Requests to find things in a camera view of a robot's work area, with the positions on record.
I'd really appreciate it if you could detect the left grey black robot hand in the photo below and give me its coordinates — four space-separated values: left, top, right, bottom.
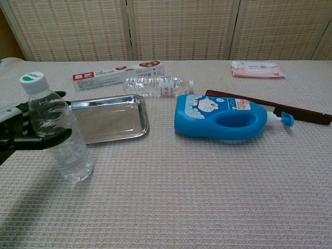
0 90 73 167

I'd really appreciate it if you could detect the green-capped transparent plastic bottle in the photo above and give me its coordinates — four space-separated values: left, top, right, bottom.
19 71 94 183

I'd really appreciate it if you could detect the rectangular stainless steel tray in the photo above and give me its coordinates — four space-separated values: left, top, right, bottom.
67 94 150 145

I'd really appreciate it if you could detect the clear water bottle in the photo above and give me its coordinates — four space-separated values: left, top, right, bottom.
122 75 195 99

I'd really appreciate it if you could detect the blue detergent pump bottle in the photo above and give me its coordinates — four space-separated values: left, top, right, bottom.
174 93 295 142

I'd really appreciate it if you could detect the red white cling film box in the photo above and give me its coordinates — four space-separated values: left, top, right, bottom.
72 60 164 92

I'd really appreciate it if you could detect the beige woven tablecloth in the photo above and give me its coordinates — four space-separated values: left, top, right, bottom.
0 58 332 249

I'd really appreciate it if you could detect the bamboo folding screen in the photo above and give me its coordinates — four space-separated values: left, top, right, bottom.
0 0 332 62

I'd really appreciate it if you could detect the pink wet wipes pack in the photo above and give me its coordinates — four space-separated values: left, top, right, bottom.
230 60 286 79

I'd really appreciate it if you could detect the dark red folded fan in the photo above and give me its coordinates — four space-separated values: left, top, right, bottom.
205 89 332 126

